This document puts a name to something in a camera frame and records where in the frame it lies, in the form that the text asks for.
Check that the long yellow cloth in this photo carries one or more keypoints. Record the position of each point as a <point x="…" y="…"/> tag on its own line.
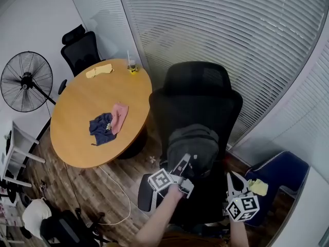
<point x="99" y="71"/>

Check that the black flat item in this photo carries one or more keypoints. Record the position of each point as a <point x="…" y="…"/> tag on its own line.
<point x="8" y="136"/>

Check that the white desk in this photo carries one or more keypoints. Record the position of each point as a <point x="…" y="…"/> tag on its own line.
<point x="313" y="210"/>

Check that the blue armchair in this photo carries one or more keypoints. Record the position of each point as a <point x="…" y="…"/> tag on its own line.
<point x="288" y="168"/>

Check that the black mesh office chair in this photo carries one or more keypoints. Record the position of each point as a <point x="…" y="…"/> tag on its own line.
<point x="81" y="50"/>

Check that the small dark floor item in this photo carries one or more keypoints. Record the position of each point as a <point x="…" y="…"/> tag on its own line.
<point x="43" y="185"/>

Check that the small white table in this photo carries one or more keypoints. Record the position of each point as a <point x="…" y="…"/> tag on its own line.
<point x="19" y="138"/>

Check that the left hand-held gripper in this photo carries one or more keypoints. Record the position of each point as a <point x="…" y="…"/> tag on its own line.
<point x="160" y="180"/>

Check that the grey window blinds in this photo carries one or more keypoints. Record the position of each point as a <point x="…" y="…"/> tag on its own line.
<point x="218" y="22"/>

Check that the round wooden table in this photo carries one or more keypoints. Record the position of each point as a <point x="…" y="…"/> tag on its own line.
<point x="82" y="102"/>

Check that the small yellow cloth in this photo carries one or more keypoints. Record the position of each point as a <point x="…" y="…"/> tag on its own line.
<point x="259" y="187"/>

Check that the white printed boxes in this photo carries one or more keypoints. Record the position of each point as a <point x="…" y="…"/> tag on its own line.
<point x="10" y="212"/>

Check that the black swivel chair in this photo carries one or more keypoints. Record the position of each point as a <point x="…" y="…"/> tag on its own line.
<point x="64" y="229"/>

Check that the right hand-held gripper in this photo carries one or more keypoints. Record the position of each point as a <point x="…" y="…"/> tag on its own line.
<point x="242" y="207"/>

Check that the white flower-shaped floor item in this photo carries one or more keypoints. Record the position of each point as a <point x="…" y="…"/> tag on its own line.
<point x="152" y="159"/>

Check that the black standing fan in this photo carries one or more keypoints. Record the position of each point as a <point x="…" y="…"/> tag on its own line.
<point x="26" y="80"/>

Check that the pink cloth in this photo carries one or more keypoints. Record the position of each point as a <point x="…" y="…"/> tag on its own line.
<point x="119" y="117"/>

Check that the grey backpack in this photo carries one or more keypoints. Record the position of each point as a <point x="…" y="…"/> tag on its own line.
<point x="195" y="143"/>

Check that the clear cup with straw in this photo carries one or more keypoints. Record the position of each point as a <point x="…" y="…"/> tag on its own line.
<point x="132" y="67"/>

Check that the dark blue cloth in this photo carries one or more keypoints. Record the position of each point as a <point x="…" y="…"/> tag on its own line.
<point x="101" y="130"/>

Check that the black high-back office chair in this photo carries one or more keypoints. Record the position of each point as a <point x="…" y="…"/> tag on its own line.
<point x="195" y="99"/>

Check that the person's left forearm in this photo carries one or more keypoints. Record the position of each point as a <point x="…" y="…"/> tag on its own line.
<point x="159" y="215"/>

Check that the person's right forearm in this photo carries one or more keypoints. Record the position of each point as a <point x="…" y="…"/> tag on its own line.
<point x="239" y="235"/>

